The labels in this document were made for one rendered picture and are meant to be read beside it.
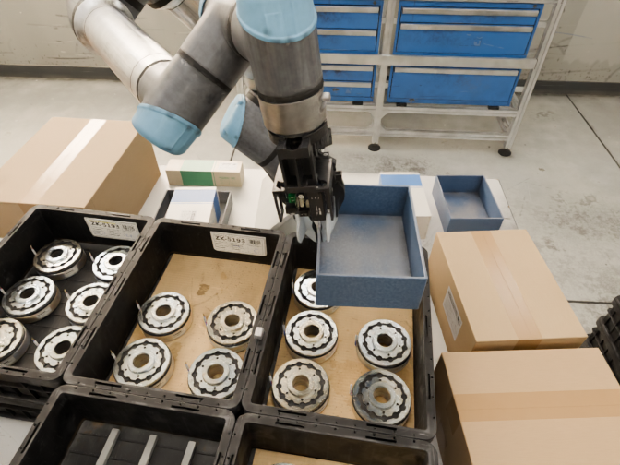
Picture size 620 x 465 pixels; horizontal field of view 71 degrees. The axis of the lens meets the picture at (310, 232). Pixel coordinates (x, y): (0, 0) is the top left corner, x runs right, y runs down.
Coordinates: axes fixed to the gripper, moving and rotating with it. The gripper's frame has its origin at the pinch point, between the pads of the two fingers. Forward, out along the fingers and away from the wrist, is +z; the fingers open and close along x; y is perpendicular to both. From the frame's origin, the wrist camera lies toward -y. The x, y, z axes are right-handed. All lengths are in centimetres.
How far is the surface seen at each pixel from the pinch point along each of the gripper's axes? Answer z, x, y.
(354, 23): 36, -1, -195
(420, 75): 69, 34, -196
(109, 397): 16.5, -34.5, 19.5
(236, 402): 18.0, -13.7, 19.1
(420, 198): 37, 20, -50
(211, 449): 27.4, -19.7, 22.9
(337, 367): 30.1, 0.2, 6.2
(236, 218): 38, -34, -47
